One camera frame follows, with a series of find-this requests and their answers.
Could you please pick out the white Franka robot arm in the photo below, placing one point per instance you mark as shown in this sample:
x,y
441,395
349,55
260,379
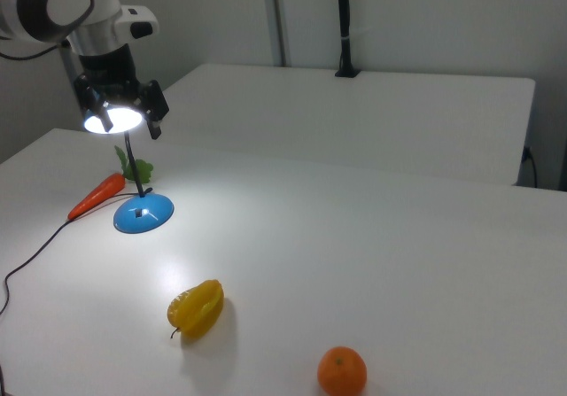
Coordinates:
x,y
66,2

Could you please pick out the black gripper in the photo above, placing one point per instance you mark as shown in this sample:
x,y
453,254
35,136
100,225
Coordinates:
x,y
115,81

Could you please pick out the orange toy carrot with leaves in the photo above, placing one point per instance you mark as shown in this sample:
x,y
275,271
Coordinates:
x,y
99,196

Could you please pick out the yellow toy starfruit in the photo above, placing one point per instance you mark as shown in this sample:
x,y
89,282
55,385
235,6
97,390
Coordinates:
x,y
197,309

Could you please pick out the black camera pole with clamp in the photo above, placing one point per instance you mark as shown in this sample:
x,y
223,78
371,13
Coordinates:
x,y
344,24

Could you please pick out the white side table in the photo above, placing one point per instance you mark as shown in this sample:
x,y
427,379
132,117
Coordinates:
x,y
345,121

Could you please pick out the blue gooseneck desk lamp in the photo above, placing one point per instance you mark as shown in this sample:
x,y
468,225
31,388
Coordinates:
x,y
144,212

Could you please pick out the orange toy tangerine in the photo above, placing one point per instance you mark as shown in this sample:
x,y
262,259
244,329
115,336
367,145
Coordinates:
x,y
342,371

